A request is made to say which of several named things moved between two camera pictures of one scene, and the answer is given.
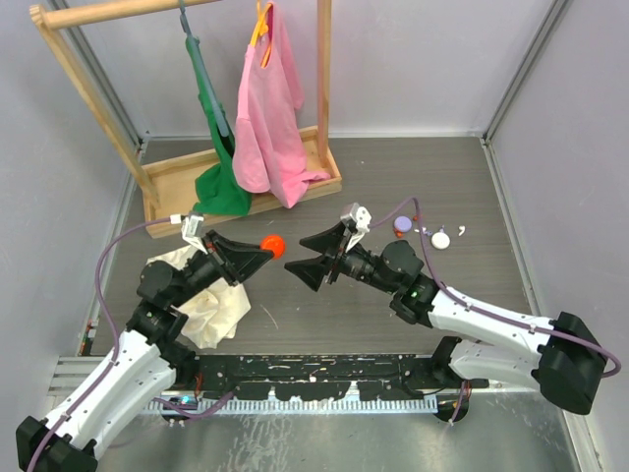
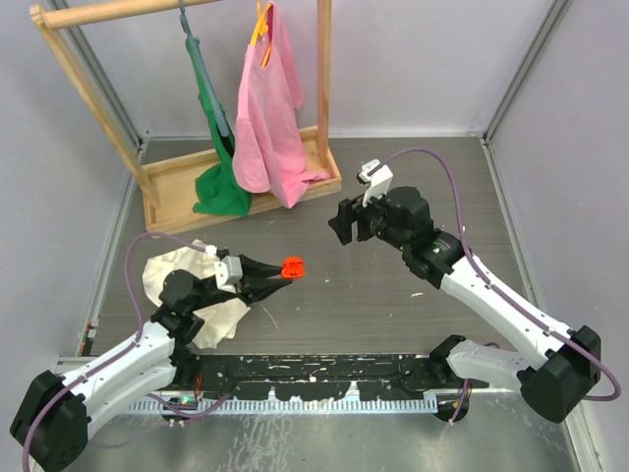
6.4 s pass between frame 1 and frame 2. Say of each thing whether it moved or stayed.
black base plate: stayed
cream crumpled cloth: stayed
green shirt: stayed
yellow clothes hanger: stayed
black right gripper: moved
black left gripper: moved
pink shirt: stayed
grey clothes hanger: stayed
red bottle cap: moved
